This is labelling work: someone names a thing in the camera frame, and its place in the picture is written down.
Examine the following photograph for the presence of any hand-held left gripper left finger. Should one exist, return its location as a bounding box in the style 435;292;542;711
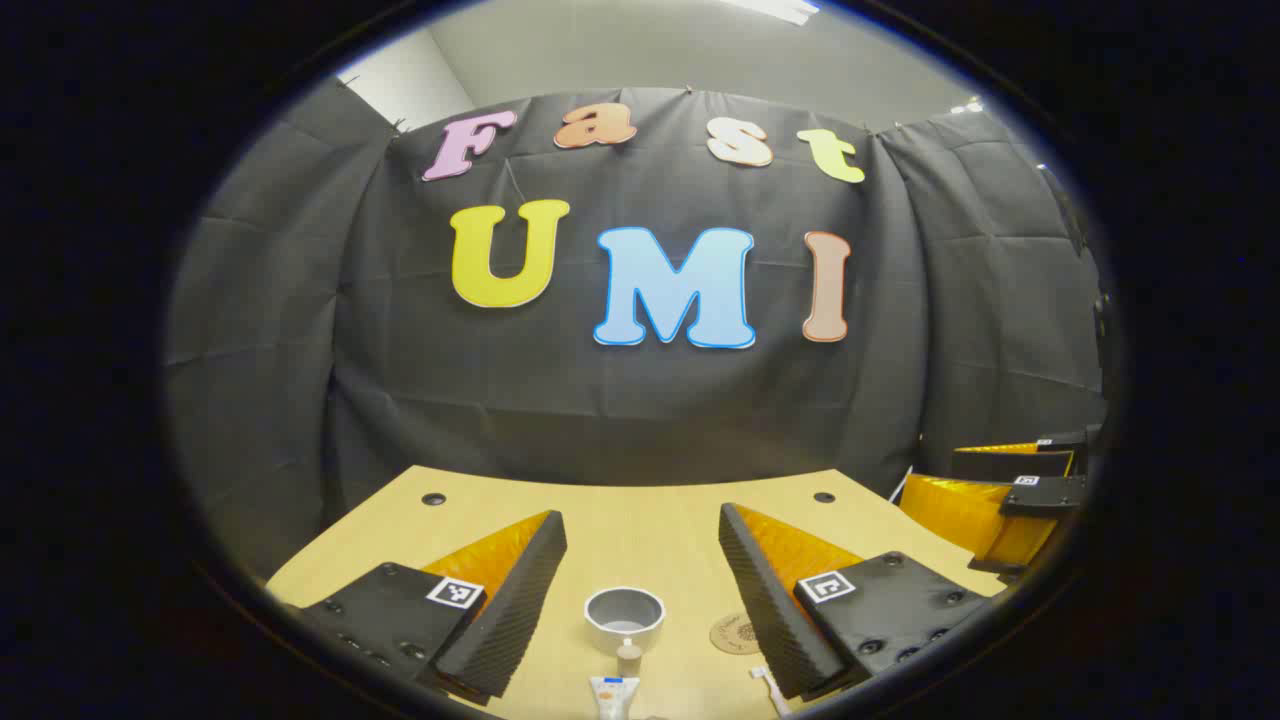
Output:
298;510;568;706

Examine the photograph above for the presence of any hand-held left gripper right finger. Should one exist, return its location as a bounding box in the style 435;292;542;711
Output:
717;502;998;702

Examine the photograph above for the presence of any round cork coaster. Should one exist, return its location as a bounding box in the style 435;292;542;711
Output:
709;612;767;657

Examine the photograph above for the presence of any white toothbrush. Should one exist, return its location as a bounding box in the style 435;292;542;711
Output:
750;666;792;717

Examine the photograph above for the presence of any white cup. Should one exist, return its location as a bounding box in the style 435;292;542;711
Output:
584;587;666;679

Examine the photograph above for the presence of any white toothpaste tube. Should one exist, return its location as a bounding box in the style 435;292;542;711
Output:
588;676;643;720

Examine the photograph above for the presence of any wooden desktop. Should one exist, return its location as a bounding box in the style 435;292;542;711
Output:
265;465;1006;720

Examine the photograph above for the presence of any black backdrop cloth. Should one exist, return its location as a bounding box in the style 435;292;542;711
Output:
165;85;1111;581

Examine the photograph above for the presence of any ceiling light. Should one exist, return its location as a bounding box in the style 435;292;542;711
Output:
720;0;823;27

